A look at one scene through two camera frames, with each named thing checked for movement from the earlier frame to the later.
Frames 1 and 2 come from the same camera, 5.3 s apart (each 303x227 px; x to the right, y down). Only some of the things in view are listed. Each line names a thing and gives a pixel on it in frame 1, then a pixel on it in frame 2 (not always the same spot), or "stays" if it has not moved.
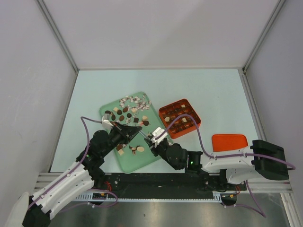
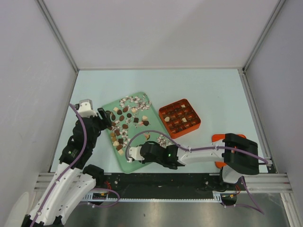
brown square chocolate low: [119, 146] stays
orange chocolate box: [182, 125] stays
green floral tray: [139, 109] stays
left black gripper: [127, 132] -> [105, 122]
